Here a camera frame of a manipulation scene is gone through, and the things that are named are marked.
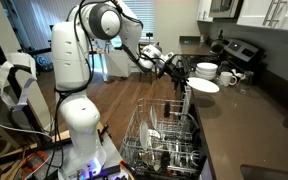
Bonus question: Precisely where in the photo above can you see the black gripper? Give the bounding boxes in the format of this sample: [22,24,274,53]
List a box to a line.
[157,54,190,94]

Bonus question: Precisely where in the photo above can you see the white dinner plate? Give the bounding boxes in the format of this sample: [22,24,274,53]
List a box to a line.
[187,77,219,93]

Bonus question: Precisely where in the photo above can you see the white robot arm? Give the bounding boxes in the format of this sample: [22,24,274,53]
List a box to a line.
[51,0,188,180]

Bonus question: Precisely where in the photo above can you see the robot base platform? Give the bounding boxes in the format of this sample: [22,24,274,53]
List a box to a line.
[45,124,124,180]

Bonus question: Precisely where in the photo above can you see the white plate in rack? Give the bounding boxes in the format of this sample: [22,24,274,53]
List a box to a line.
[139,121,149,150]
[150,105,157,129]

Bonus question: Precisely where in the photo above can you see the stack of white bowls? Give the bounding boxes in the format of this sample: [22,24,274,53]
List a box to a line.
[196,62,218,80]

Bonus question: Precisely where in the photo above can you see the white coffee mug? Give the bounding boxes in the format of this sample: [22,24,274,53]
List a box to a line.
[220,72,237,86]

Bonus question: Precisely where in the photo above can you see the black kettle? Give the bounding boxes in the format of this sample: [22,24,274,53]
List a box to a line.
[210,31,229,54]

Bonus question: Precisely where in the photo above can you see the stainless steel stove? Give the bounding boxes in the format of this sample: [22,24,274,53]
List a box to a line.
[180,38,265,81]

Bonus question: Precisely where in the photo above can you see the clear glass jar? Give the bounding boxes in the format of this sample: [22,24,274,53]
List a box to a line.
[243,71,254,86]

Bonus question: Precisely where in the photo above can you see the microwave oven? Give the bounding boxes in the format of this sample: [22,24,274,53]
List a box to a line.
[209,0,244,19]

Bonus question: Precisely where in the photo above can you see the kitchen sink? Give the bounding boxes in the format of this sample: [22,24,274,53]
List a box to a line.
[240,164,288,180]

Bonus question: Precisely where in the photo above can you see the white upper cabinet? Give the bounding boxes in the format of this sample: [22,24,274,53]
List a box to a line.
[237,0,288,30]

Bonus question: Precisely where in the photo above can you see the wire dishwasher rack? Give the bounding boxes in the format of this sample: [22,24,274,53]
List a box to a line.
[120,87,206,180]

